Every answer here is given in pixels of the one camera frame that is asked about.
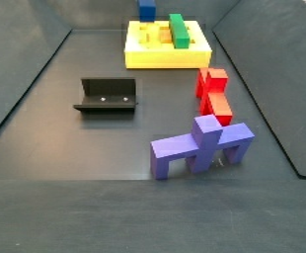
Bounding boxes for blue long block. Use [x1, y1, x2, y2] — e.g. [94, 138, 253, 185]
[138, 0, 155, 22]

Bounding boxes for yellow slotted board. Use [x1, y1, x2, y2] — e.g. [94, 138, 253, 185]
[125, 21, 213, 69]

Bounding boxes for purple block piece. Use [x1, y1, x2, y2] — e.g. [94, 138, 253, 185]
[151, 115, 256, 180]

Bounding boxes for red block piece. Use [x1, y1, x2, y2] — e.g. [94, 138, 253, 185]
[196, 67, 234, 127]

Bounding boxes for green block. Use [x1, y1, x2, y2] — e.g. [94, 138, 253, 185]
[169, 14, 190, 49]

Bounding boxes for black angle bracket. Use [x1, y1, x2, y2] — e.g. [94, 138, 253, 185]
[74, 77, 138, 112]

